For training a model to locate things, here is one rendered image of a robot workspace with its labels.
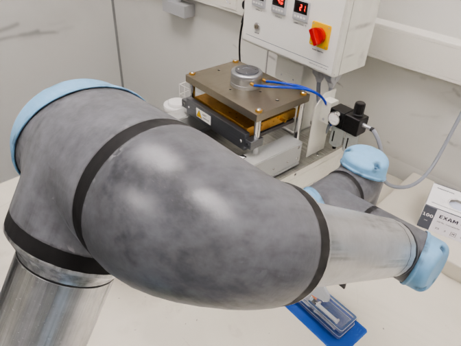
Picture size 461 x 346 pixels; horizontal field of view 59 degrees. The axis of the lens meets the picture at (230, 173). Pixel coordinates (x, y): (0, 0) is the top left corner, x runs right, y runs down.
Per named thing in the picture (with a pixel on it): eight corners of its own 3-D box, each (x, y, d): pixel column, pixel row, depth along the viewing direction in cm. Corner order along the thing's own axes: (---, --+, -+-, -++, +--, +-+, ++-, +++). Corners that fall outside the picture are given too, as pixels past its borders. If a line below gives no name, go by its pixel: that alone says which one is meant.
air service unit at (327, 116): (322, 136, 111) (332, 85, 102) (368, 160, 102) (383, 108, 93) (309, 142, 108) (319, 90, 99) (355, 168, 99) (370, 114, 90)
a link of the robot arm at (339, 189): (345, 225, 54) (389, 192, 60) (282, 188, 61) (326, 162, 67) (337, 267, 58) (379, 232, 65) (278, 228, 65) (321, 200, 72)
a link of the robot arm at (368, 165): (331, 152, 66) (360, 135, 71) (318, 204, 72) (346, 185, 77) (372, 176, 61) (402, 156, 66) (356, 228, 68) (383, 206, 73)
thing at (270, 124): (241, 93, 119) (243, 62, 113) (298, 124, 106) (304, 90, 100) (193, 110, 110) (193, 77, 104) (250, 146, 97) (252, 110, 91)
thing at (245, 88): (251, 84, 125) (254, 41, 117) (332, 125, 106) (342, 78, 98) (186, 106, 111) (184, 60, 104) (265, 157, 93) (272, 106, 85)
